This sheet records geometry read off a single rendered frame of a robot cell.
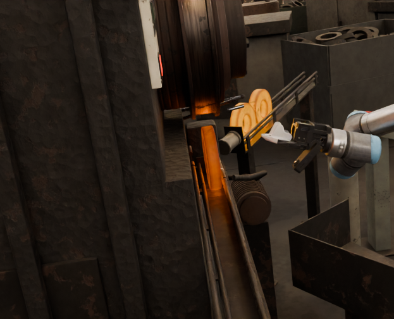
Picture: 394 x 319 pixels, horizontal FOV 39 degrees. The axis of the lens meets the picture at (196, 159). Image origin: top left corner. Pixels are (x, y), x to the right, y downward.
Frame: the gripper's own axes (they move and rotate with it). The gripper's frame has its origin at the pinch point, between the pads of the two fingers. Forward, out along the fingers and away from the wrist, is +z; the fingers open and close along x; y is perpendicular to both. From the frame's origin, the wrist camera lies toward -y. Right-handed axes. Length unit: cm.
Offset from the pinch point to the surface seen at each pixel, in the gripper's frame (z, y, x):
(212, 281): 20, -10, 77
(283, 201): -45, -64, -122
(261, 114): -8, -3, -52
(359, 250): -16, -10, 52
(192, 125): 22.3, -1.8, -8.0
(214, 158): 17.1, -2.6, 22.2
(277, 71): -52, -7, -243
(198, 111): 24.0, 10.2, 24.9
